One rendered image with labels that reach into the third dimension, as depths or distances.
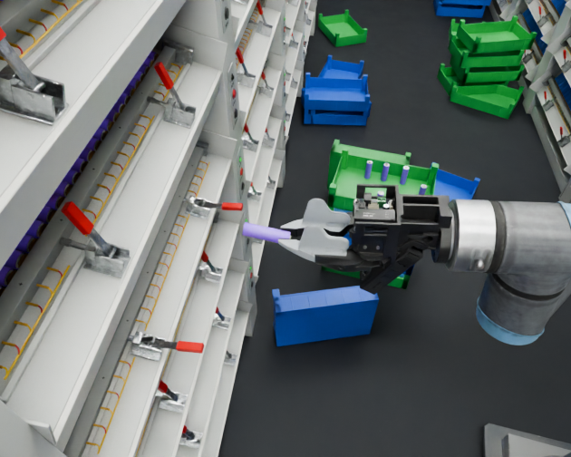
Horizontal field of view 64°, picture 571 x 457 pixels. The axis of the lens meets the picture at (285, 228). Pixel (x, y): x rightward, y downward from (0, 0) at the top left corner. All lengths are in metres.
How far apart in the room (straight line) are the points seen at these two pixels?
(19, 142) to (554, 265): 0.55
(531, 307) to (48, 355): 0.55
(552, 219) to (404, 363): 0.97
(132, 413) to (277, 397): 0.81
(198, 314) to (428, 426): 0.78
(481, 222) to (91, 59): 0.44
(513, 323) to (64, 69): 0.60
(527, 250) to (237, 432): 1.00
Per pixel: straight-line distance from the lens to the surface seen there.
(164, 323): 0.70
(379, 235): 0.55
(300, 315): 1.33
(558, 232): 0.60
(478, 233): 0.57
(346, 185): 1.47
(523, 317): 0.68
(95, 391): 0.63
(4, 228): 0.35
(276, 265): 1.65
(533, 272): 0.62
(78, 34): 0.49
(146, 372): 0.67
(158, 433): 0.83
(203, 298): 0.94
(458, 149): 2.27
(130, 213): 0.57
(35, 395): 0.47
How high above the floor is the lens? 1.31
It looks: 48 degrees down
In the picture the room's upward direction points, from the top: straight up
